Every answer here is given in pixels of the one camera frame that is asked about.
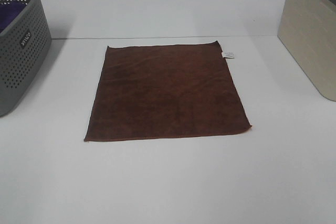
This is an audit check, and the brown towel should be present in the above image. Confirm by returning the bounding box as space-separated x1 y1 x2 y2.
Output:
85 41 251 142

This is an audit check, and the grey perforated laundry basket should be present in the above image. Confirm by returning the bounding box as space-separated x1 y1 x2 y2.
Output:
1 0 51 116

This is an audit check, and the beige storage bin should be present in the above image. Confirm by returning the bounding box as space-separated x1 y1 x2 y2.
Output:
278 0 335 101

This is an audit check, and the purple cloth in basket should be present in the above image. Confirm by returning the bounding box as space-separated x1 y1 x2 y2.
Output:
0 2 26 32

